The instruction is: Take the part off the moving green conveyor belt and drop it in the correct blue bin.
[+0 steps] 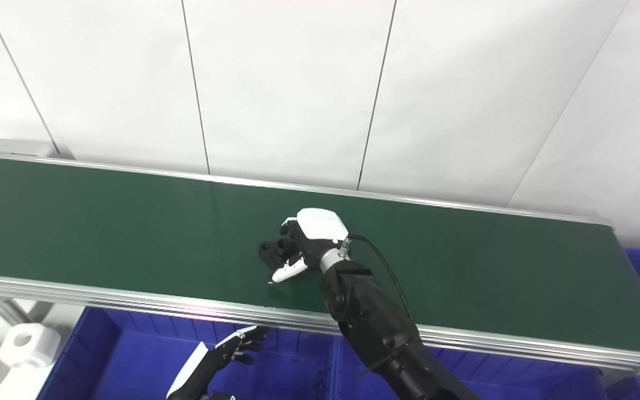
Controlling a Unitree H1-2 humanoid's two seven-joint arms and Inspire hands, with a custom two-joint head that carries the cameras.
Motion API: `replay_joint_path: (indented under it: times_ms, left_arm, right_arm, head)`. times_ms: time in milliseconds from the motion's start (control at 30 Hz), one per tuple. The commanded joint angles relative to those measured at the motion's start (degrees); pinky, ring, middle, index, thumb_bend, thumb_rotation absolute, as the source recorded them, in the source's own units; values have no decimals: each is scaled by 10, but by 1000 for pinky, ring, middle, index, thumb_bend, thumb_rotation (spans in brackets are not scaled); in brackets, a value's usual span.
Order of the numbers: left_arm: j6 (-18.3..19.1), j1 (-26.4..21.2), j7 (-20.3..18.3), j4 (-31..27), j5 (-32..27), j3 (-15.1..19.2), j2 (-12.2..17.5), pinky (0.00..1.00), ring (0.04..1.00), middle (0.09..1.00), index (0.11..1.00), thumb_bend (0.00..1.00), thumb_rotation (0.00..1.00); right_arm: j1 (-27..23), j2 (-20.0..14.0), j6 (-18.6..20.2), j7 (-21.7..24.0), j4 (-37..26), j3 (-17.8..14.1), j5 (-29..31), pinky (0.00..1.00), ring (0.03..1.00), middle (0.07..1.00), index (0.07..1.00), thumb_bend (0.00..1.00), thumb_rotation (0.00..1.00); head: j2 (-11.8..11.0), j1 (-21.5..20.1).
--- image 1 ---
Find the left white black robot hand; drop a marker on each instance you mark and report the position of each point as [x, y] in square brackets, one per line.
[209, 366]

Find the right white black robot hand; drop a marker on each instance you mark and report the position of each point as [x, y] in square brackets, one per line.
[320, 225]

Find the black flanged metal part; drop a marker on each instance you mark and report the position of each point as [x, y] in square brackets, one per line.
[271, 253]

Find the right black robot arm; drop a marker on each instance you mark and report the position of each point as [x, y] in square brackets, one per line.
[375, 328]

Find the green conveyor belt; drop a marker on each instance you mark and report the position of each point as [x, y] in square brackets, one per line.
[131, 233]

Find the white block part with hole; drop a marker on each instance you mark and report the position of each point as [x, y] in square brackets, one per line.
[34, 347]

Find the aluminium conveyor support leg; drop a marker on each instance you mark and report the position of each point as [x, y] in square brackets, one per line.
[6, 308]

